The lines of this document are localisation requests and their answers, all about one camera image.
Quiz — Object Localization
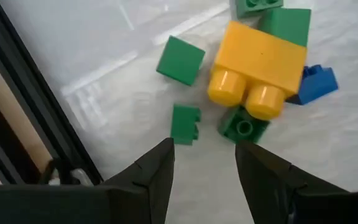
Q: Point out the black aluminium table frame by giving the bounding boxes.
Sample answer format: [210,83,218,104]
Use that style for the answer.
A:
[0,0,104,187]

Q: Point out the large yellow building block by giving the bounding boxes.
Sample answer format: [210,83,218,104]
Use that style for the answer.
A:
[206,20,308,121]

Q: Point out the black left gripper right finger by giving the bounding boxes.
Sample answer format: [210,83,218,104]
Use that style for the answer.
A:
[234,139,354,224]

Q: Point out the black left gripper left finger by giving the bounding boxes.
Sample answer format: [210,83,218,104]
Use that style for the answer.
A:
[103,138,176,224]

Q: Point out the small green building block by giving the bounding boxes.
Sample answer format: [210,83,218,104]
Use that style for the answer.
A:
[156,35,206,87]
[234,0,284,19]
[170,104,202,146]
[218,105,270,145]

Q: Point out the white table cover sheet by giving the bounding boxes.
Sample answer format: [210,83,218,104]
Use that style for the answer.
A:
[0,0,358,224]

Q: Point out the long green building block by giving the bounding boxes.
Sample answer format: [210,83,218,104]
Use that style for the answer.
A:
[257,6,312,48]

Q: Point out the small blue building block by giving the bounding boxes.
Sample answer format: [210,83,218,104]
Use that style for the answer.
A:
[286,64,339,106]

